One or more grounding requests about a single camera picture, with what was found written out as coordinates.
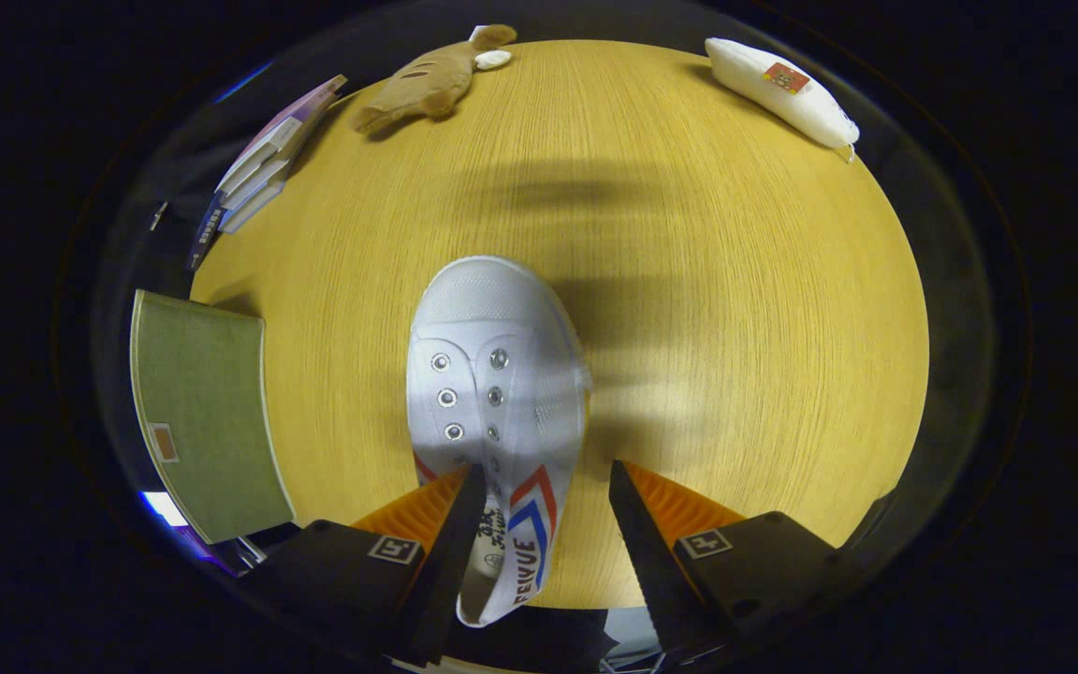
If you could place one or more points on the grey-blue book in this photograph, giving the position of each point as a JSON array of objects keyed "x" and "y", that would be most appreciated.
[{"x": 254, "y": 204}]

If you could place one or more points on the brown plush toy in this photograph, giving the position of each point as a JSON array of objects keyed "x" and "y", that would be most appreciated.
[{"x": 431, "y": 82}]

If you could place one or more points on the dark blue book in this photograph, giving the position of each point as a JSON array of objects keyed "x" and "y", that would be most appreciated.
[{"x": 205, "y": 232}]

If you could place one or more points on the computer monitor screen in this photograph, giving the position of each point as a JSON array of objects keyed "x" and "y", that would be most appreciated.
[{"x": 169, "y": 510}]

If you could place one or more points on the white canvas shoe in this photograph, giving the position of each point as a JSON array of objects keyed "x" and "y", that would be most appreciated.
[{"x": 492, "y": 318}]

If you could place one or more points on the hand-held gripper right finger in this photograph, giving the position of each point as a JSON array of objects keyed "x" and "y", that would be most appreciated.
[{"x": 651, "y": 562}]

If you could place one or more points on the white pouch with red label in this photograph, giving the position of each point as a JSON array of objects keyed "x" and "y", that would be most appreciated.
[{"x": 782, "y": 89}]

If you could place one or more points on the silver cloth clip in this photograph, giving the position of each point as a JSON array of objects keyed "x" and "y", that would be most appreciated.
[{"x": 158, "y": 215}]

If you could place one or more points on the white book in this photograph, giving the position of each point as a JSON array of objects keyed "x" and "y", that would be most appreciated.
[{"x": 254, "y": 178}]

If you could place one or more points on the pink cover book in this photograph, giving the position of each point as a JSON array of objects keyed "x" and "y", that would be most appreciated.
[{"x": 305, "y": 105}]

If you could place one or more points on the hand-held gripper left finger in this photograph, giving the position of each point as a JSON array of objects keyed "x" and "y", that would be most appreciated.
[{"x": 450, "y": 562}]

